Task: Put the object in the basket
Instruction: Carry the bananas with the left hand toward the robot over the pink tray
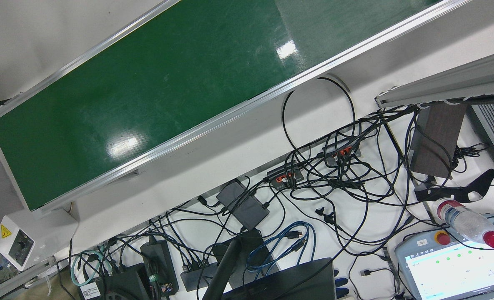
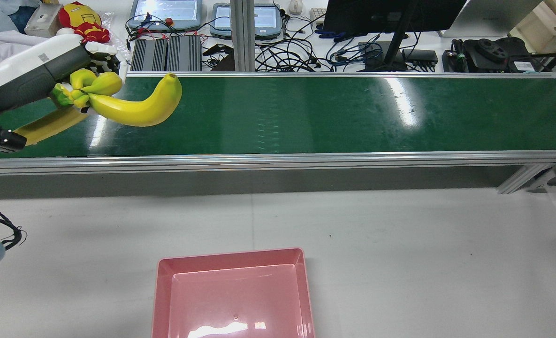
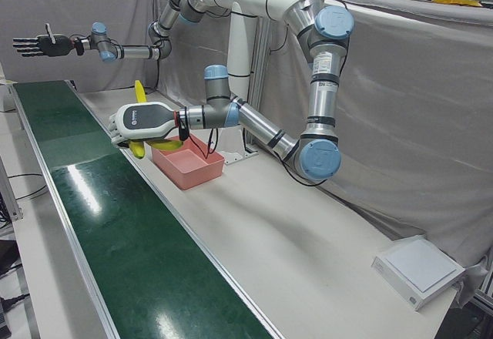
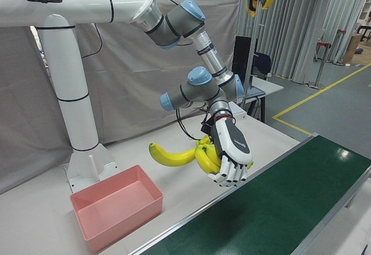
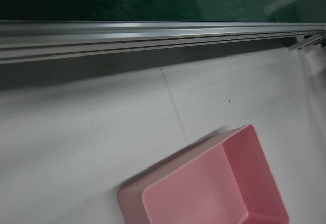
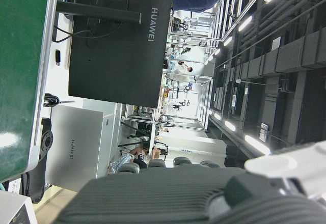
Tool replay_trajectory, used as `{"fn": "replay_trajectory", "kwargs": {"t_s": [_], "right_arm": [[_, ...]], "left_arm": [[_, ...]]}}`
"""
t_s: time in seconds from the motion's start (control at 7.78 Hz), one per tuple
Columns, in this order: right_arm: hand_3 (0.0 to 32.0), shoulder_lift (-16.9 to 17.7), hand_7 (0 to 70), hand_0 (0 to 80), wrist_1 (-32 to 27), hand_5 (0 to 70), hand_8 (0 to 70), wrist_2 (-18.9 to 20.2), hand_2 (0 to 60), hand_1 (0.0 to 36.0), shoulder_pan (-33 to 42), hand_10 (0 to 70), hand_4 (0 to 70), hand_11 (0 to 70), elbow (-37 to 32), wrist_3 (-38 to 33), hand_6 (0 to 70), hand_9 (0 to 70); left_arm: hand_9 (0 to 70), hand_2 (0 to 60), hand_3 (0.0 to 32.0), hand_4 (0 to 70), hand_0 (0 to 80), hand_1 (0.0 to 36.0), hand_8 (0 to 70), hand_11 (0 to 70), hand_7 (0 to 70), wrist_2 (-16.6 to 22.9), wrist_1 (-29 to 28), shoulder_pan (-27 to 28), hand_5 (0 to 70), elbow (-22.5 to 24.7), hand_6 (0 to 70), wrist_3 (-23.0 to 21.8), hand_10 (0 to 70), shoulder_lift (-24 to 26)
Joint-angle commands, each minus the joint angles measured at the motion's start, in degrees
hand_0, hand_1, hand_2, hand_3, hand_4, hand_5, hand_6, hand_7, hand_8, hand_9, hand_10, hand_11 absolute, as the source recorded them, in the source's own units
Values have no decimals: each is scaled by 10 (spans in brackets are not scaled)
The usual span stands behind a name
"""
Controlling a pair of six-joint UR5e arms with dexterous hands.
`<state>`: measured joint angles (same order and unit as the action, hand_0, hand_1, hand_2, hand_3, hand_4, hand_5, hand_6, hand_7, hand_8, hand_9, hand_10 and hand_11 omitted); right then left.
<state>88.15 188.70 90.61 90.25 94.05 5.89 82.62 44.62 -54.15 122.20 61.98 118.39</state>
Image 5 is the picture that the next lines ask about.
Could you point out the pink plastic basket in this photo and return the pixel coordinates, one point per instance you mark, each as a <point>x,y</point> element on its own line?
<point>203,188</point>

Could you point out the green conveyor belt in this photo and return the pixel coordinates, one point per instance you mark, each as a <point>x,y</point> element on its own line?
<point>152,0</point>

